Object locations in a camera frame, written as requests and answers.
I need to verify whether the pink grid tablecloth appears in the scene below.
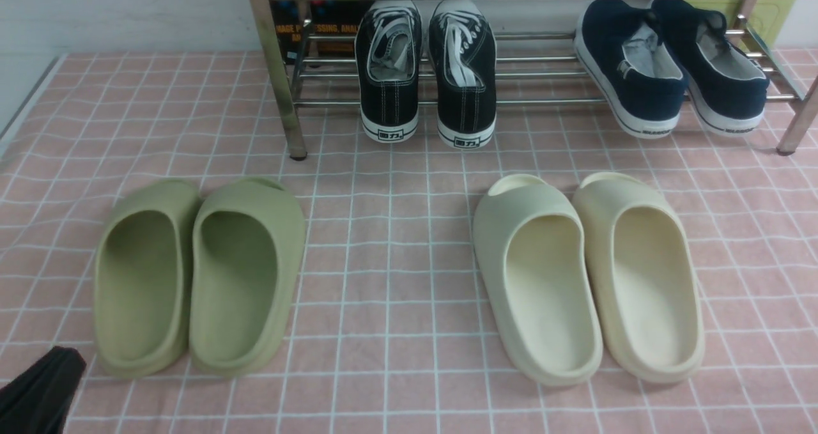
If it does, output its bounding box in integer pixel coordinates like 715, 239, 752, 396
1, 52, 816, 433

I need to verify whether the navy slip-on shoe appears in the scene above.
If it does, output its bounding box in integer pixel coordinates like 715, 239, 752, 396
649, 0, 769, 137
575, 0, 688, 139

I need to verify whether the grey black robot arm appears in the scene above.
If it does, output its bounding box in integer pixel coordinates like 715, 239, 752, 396
1, 346, 86, 433

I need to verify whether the right cream foam slipper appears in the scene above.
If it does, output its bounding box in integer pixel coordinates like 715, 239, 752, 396
572, 171, 705, 384

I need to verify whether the yellow box behind rack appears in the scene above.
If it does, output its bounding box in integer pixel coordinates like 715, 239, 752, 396
686, 0, 795, 46

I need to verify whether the left cream foam slipper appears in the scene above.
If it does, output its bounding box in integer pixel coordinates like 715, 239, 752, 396
472, 174, 604, 387

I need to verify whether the cream foam slipper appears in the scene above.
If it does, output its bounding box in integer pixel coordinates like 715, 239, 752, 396
472, 174, 604, 387
572, 171, 705, 384

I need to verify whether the silver metal shoe rack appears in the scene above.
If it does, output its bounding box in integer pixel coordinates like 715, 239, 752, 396
243, 0, 818, 161

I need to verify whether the left navy slip-on shoe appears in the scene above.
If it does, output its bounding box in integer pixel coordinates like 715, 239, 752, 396
575, 0, 688, 139

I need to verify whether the right green foam slipper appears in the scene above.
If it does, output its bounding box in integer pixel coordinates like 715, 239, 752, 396
189, 176, 306, 378

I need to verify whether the left green foam slipper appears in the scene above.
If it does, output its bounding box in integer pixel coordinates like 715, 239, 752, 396
93, 178, 202, 378

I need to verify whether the dark book with orange text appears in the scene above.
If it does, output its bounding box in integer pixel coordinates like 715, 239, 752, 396
270, 0, 373, 65

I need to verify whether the green foam slipper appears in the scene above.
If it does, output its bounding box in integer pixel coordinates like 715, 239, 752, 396
93, 178, 202, 378
189, 176, 306, 378

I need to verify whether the right navy slip-on shoe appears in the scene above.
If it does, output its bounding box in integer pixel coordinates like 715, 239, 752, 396
649, 0, 769, 137

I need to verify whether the black canvas sneaker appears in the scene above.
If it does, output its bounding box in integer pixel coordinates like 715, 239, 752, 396
428, 0, 497, 150
355, 0, 422, 144

